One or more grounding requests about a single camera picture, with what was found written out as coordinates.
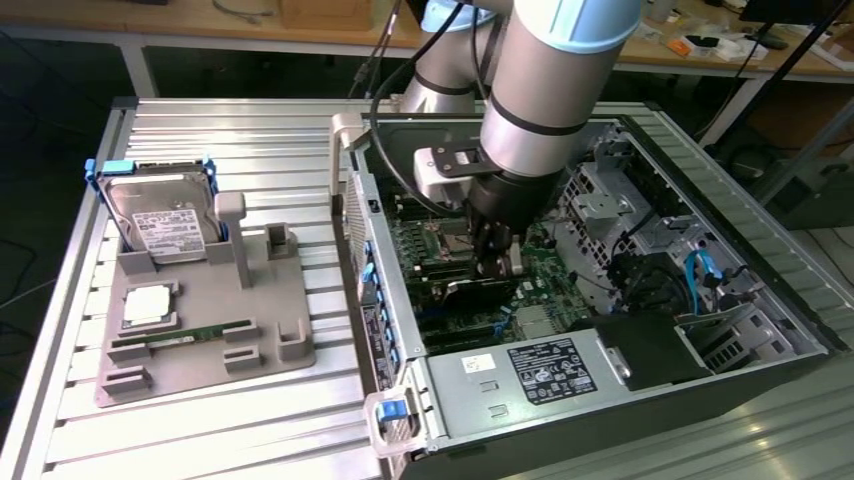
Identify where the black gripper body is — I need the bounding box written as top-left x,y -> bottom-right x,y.
466,169 -> 568,235

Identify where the black graphics card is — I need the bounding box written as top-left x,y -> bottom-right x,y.
404,277 -> 519,315

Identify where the CPU socket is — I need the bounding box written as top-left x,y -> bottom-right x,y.
429,222 -> 475,254

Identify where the green motherboard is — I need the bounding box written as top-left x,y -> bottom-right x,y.
385,192 -> 599,351

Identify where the silver chipset heat sink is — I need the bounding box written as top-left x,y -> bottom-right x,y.
516,305 -> 559,337

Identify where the metal disk bay cage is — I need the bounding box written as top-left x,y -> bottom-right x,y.
563,160 -> 675,261

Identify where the black fan shroud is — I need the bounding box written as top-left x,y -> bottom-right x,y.
592,314 -> 715,392

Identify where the grey power supply unit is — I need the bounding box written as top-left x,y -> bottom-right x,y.
423,332 -> 632,441

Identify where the open black PC case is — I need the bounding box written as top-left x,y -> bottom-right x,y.
329,112 -> 854,480

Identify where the orange and white box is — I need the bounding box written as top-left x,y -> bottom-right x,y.
663,34 -> 762,62

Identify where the grey parts rack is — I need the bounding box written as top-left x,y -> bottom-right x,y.
92,191 -> 319,409

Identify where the black box on floor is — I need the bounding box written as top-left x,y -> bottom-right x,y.
766,162 -> 854,231

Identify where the brown cardboard box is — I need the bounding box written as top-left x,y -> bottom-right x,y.
279,0 -> 372,31

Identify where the hard disk with blue carrier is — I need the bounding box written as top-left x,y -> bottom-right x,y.
84,156 -> 232,266

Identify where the green RAM stick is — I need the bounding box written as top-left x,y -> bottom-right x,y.
125,321 -> 245,349

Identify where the black tripod pole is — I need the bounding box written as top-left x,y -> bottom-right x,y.
696,0 -> 846,146

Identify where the silver CPU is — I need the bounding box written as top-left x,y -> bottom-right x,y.
123,287 -> 176,326

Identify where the black monitor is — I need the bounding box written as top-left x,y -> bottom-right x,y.
736,0 -> 854,24

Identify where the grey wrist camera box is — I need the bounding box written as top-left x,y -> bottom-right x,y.
412,144 -> 499,204

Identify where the black wire bundle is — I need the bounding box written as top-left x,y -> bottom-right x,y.
610,252 -> 699,316

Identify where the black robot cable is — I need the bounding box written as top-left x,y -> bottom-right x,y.
368,0 -> 495,211

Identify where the blue wire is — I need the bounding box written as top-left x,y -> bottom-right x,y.
684,248 -> 724,316

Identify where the hanging thin cable with connector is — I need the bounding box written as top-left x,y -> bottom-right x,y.
347,0 -> 405,100

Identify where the grey coiled cable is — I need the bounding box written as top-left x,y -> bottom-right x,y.
212,0 -> 279,25

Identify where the wooden desk with white frame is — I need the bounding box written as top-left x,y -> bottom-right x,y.
0,0 -> 854,146

